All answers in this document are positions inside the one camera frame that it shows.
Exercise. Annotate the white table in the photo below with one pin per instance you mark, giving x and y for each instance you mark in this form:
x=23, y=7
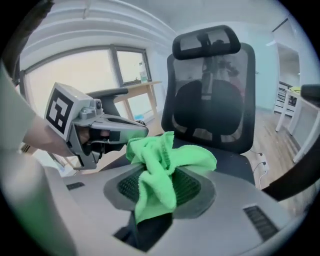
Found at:
x=310, y=112

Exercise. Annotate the black office chair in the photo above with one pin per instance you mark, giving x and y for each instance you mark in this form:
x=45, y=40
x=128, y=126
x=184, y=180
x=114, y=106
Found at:
x=210, y=112

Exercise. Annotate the clear plastic bottle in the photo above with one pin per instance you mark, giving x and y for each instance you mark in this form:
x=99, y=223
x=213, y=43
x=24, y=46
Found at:
x=143, y=75

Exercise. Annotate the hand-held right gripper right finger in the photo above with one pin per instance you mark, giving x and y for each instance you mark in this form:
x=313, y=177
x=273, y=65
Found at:
x=225, y=232

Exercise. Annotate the wooden table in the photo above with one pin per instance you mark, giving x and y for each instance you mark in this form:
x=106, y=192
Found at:
x=140, y=88

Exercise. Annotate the person's left hand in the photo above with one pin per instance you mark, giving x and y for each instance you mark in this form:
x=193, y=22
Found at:
x=83, y=135

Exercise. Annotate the person's left forearm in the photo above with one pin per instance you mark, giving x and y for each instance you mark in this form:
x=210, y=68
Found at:
x=47, y=140

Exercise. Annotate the green microfibre cloth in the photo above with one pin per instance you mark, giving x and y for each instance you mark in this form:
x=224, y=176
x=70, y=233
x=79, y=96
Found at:
x=157, y=180

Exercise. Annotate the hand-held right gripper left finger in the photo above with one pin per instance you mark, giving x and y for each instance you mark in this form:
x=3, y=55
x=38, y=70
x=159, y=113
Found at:
x=87, y=205

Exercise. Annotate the white ceiling ducts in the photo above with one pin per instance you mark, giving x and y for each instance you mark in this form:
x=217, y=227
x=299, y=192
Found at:
x=100, y=30

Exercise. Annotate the person's black printed t-shirt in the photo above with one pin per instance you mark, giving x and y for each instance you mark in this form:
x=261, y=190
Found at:
x=25, y=30

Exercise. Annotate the black window frame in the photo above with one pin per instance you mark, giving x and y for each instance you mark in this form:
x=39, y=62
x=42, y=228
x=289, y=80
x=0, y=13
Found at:
x=117, y=65

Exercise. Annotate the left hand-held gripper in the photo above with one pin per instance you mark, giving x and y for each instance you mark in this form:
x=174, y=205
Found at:
x=60, y=107

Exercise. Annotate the white floor power socket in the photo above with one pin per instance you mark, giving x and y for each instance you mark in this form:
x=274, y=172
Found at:
x=265, y=165

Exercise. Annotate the black chair seat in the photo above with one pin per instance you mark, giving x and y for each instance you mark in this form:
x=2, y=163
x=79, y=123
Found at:
x=232, y=162

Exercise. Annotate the yellow-green cloth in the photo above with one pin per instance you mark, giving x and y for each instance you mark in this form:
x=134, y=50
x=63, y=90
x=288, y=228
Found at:
x=296, y=88

